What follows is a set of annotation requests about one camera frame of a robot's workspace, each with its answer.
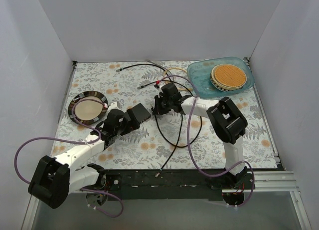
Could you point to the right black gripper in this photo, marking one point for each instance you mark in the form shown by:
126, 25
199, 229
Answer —
157, 107

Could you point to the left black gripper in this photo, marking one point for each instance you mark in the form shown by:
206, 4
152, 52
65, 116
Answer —
133, 119

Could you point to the black network switch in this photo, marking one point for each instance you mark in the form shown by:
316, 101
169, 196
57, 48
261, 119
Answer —
141, 113

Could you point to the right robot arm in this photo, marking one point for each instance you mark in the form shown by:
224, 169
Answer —
228, 123

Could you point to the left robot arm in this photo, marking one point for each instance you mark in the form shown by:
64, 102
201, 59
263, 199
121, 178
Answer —
55, 178

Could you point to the floral tablecloth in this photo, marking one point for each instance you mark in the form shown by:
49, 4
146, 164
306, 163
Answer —
162, 141

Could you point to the black rimmed plate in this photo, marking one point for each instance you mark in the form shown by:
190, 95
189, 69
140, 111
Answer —
88, 107

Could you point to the teal plastic tray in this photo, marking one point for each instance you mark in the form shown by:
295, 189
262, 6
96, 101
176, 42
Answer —
199, 74

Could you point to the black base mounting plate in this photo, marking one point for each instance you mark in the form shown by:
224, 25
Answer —
170, 184

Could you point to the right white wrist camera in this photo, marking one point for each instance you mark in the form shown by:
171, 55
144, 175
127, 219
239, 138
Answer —
159, 85

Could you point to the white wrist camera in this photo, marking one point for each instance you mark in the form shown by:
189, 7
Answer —
159, 85
111, 106

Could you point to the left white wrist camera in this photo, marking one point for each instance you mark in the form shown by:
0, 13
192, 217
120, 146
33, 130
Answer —
111, 106

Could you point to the aluminium frame rail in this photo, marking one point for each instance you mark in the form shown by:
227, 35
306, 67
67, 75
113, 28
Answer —
276, 204

